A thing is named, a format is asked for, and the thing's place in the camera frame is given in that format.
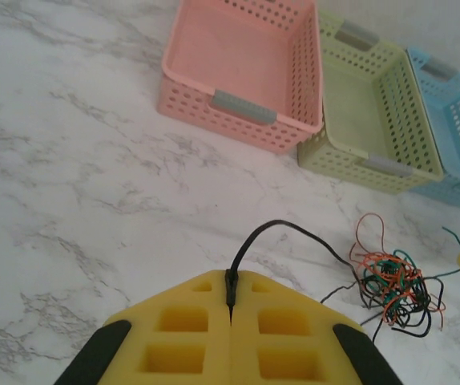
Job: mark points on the green perforated plastic basket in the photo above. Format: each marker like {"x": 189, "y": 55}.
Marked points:
{"x": 354, "y": 108}

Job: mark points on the pink perforated plastic basket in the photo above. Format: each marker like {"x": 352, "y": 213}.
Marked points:
{"x": 234, "y": 60}

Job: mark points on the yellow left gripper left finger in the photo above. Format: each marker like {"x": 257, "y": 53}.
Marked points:
{"x": 218, "y": 349}

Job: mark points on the blue perforated plastic basket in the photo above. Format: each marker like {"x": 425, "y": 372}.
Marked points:
{"x": 438, "y": 70}

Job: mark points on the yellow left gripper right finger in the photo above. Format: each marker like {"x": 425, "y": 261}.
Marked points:
{"x": 246, "y": 353}

